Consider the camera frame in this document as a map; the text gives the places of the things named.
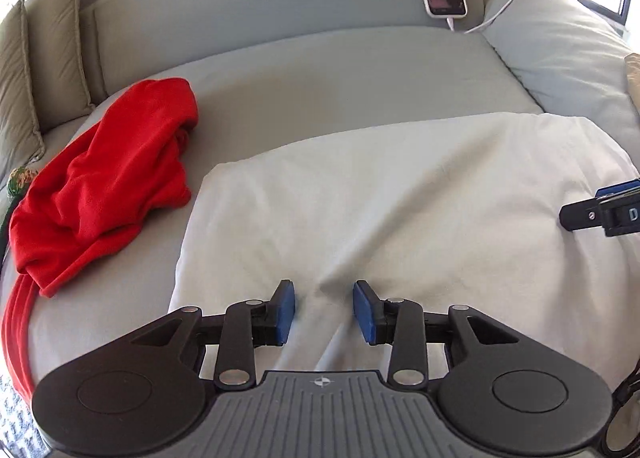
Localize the grey pillow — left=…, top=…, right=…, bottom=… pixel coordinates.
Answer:
left=481, top=0, right=640, bottom=119

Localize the tan wrinkled pillow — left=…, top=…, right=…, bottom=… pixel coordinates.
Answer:
left=624, top=52, right=640, bottom=106

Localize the white sweatshirt with brown script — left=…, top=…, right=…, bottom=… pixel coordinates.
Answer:
left=167, top=112, right=640, bottom=391

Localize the beige flanged pillow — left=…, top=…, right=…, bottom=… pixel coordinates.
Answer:
left=0, top=0, right=47, bottom=169
left=24, top=0, right=97, bottom=131

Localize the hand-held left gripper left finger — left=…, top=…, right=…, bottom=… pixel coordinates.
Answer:
left=132, top=279, right=297, bottom=391

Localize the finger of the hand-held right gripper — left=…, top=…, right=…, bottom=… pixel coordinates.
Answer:
left=595, top=179, right=640, bottom=199
left=559, top=192, right=640, bottom=239

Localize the red garment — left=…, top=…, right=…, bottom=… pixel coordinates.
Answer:
left=2, top=78, right=201, bottom=400

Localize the grey speckled rug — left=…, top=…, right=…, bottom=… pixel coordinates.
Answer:
left=0, top=372, right=43, bottom=458

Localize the black braided cable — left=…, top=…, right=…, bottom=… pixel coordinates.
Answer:
left=602, top=355, right=640, bottom=458

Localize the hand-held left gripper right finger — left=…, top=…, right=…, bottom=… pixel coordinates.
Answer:
left=352, top=280, right=521, bottom=391

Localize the green patterned ornament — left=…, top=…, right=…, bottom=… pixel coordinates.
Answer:
left=7, top=167, right=35, bottom=199

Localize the white charging cable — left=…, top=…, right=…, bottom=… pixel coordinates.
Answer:
left=446, top=0, right=522, bottom=34

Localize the dark green cloth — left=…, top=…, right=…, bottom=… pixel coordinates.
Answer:
left=0, top=197, right=22, bottom=261

